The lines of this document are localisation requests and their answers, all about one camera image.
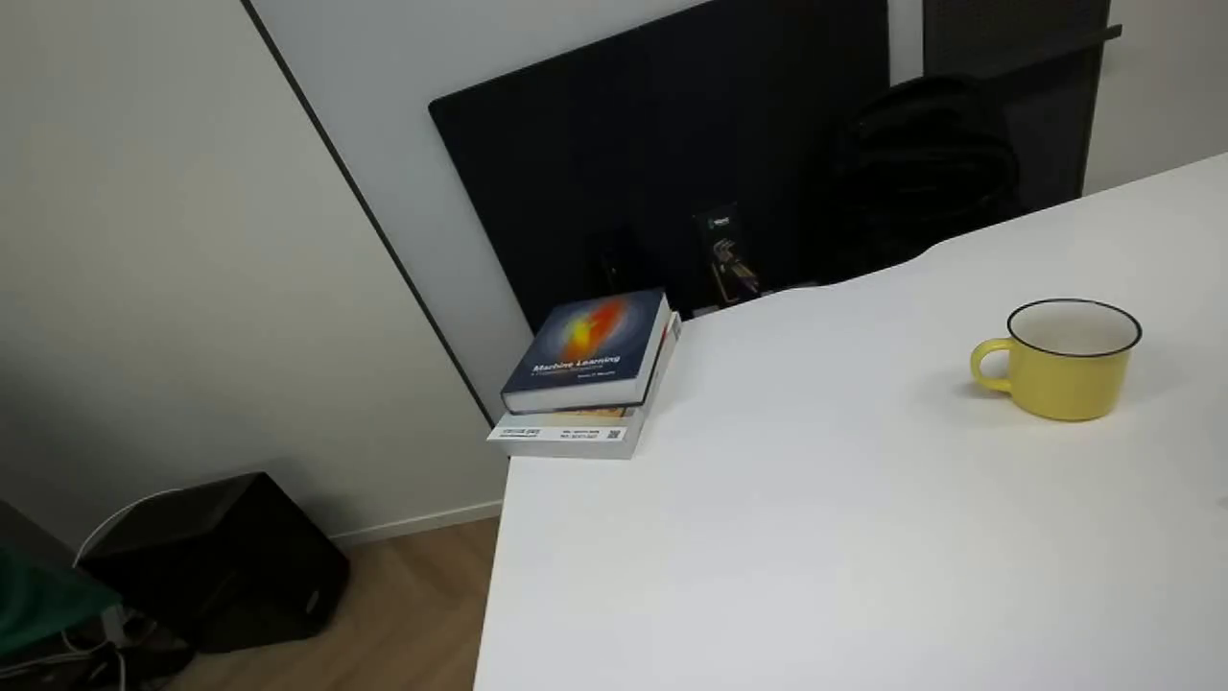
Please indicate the yellow enamel cup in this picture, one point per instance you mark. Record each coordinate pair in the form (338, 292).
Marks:
(1061, 358)

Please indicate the blue book with flame cover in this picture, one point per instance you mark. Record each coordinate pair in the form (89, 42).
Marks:
(594, 354)

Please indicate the white book under blue book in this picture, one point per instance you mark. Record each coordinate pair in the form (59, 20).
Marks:
(594, 435)

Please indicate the black monitor panel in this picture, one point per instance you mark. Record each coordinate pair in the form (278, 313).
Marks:
(600, 171)

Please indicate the black office chair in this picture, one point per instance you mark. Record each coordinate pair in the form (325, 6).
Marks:
(924, 162)

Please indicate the black box on floor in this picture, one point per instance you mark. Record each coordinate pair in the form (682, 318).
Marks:
(225, 564)

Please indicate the green cloth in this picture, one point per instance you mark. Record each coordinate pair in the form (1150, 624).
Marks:
(39, 600)

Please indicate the dark vertical wall panel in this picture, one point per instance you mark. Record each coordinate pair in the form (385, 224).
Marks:
(1043, 60)

